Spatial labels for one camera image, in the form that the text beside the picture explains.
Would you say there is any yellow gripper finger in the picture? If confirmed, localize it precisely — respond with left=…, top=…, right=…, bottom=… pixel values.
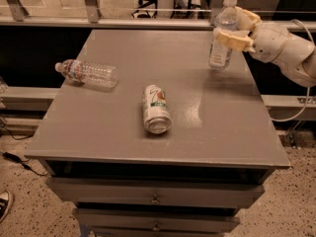
left=236, top=7, right=262, bottom=32
left=213, top=28, right=255, bottom=52

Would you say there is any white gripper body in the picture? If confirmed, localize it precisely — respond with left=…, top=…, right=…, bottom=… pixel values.
left=250, top=22, right=289, bottom=63

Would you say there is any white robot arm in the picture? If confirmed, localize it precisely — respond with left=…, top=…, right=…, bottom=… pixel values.
left=213, top=7, right=316, bottom=88

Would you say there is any clear plastic water bottle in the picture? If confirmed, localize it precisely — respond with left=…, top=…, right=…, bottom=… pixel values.
left=55, top=59, right=118, bottom=89

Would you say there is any grey drawer cabinet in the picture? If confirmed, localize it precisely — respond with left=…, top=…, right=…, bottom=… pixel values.
left=26, top=30, right=289, bottom=237

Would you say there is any white soda can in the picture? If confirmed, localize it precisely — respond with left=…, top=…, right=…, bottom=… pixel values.
left=142, top=85, right=172, bottom=134

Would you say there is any top grey drawer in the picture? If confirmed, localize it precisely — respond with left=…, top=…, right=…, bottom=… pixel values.
left=47, top=178, right=264, bottom=208

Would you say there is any grey drawer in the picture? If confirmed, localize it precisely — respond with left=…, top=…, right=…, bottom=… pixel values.
left=73, top=208, right=239, bottom=233
left=47, top=178, right=264, bottom=208

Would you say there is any metal glass railing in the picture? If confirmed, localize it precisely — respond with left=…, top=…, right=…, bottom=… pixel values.
left=0, top=0, right=315, bottom=31

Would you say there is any lower grey drawer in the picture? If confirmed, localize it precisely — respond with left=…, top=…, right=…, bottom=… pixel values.
left=73, top=208, right=239, bottom=233

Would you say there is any black white sneaker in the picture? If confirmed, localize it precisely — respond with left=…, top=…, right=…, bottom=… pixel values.
left=0, top=191, right=14, bottom=222

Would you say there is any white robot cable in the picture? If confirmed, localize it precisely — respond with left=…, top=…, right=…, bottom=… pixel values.
left=270, top=18, right=316, bottom=123

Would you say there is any black floor cable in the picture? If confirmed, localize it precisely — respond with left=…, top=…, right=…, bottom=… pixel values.
left=1, top=151, right=49, bottom=178

